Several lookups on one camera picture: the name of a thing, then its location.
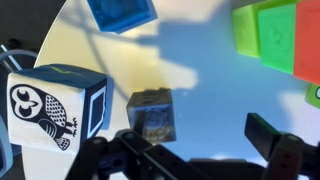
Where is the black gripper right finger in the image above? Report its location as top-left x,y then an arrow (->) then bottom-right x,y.
243,112 -> 320,180

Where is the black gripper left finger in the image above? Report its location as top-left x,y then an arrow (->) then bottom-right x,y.
64,109 -> 218,180

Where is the gray toy block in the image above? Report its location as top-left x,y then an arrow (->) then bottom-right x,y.
125,87 -> 177,145

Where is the orange toy block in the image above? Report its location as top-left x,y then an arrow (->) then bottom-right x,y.
292,0 -> 320,86

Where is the green toy block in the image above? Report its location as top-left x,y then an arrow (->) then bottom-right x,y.
257,2 -> 298,75

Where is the teal blue toy block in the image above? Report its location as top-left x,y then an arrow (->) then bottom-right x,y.
86,0 -> 159,35

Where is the colourful animal soft cube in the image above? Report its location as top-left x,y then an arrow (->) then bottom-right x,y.
304,83 -> 320,110

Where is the owl print soft cube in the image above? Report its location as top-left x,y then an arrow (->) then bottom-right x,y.
6,63 -> 116,156

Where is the gray office chair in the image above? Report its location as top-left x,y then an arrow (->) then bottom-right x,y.
0,39 -> 40,180

